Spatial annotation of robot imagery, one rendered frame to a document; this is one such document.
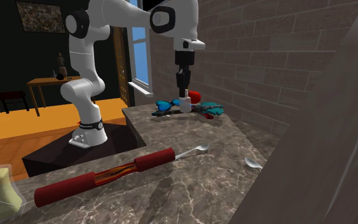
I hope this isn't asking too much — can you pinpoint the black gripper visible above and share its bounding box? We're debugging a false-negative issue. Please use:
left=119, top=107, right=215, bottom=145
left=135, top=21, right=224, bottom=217
left=174, top=50, right=196, bottom=98

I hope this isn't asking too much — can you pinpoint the red ball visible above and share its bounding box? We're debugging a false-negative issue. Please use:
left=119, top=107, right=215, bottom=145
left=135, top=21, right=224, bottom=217
left=188, top=90, right=202, bottom=104

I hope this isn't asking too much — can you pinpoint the small white bottle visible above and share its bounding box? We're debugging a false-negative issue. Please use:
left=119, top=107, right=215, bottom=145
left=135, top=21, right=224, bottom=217
left=179, top=96, right=193, bottom=114

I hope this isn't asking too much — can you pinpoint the blue butterfly-shaped object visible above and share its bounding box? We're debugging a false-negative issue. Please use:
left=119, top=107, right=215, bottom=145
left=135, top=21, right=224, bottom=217
left=155, top=99, right=181, bottom=112

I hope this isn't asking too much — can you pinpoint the teal crumpled cloth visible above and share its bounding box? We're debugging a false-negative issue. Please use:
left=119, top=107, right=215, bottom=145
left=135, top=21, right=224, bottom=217
left=196, top=101, right=225, bottom=117

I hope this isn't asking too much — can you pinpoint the dark tool with red part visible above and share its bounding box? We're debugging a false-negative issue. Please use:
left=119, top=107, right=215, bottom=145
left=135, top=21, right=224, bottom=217
left=191, top=106, right=216, bottom=120

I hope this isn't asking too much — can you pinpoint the white framed window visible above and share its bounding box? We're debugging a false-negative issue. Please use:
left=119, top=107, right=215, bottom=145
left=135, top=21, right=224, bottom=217
left=125, top=0, right=155, bottom=97

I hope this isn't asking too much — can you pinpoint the wooden door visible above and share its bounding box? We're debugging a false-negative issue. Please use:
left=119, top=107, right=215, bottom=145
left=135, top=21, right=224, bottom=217
left=113, top=25, right=132, bottom=107

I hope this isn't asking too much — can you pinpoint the silver spoon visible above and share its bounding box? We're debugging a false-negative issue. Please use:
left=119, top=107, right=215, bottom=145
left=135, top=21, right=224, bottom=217
left=244, top=157, right=264, bottom=170
left=174, top=143, right=210, bottom=161

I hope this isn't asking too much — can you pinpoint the wooden side table with figure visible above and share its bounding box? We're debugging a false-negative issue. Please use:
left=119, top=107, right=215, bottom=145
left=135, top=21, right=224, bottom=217
left=26, top=52, right=97, bottom=117

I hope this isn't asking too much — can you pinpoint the dark robot stand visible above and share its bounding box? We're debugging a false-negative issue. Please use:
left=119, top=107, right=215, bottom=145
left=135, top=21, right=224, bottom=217
left=22, top=122, right=147, bottom=178

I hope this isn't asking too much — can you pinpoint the dark red rolling pin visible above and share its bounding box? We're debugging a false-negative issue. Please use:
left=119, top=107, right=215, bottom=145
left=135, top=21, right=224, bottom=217
left=34, top=147, right=176, bottom=208

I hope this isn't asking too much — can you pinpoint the dark stool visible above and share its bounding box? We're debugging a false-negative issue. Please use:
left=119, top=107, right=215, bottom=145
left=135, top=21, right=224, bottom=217
left=0, top=90, right=31, bottom=115

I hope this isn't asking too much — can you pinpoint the dark framed wall picture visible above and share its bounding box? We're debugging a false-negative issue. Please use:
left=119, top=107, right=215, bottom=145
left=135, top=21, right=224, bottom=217
left=15, top=1, right=67, bottom=34

